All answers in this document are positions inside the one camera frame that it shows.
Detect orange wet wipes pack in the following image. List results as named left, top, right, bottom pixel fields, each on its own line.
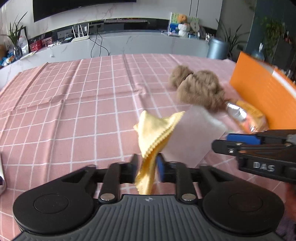
left=225, top=99, right=269, bottom=133

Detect yellow cloth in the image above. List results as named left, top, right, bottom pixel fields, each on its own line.
left=133, top=110, right=185, bottom=195

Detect brown plush towel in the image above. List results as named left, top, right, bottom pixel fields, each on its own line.
left=169, top=65, right=226, bottom=112

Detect person left hand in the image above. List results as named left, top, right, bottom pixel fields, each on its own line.
left=285, top=183, right=296, bottom=221

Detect orange cardboard box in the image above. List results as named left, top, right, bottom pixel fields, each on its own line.
left=230, top=52, right=296, bottom=130

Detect pink checkered tablecloth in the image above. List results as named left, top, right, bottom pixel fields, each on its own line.
left=0, top=53, right=296, bottom=237

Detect blue water jug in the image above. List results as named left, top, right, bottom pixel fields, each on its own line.
left=251, top=43, right=265, bottom=61

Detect grey metal trash can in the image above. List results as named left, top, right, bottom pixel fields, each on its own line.
left=207, top=38, right=229, bottom=60

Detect tall green floor plant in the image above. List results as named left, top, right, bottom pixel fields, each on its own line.
left=216, top=20, right=249, bottom=59

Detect round paper fan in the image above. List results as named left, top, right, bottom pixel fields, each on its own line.
left=190, top=20, right=200, bottom=33

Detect brown teddy bear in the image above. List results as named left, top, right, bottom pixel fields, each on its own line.
left=177, top=14, right=187, bottom=24

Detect white wifi router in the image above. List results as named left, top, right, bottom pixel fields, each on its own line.
left=71, top=23, right=90, bottom=42

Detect red gift box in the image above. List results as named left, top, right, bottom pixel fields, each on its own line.
left=30, top=37, right=53, bottom=52

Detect brown gourd vase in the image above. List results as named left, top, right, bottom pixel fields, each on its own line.
left=0, top=44, right=7, bottom=60

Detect potted plant in vase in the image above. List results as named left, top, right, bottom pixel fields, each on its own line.
left=1, top=12, right=27, bottom=60

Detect black curved television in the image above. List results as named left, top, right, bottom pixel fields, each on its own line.
left=32, top=0, right=137, bottom=22

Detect black power cables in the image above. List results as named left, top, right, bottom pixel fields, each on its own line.
left=89, top=25, right=110, bottom=58

